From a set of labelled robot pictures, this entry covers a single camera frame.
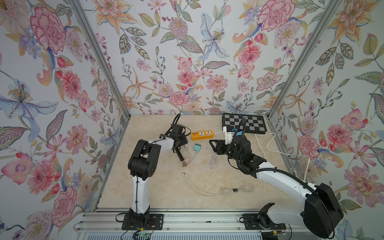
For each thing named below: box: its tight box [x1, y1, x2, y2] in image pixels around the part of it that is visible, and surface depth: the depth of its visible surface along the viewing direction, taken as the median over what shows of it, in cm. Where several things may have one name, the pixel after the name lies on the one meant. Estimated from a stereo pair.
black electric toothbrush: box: [176, 150, 184, 161], surface depth 99 cm
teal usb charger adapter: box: [194, 143, 201, 152], surface depth 103 cm
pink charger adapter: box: [182, 157, 190, 168], surface depth 94 cm
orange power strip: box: [191, 130, 215, 141], surface depth 109 cm
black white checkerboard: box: [222, 113, 267, 134], surface depth 116 cm
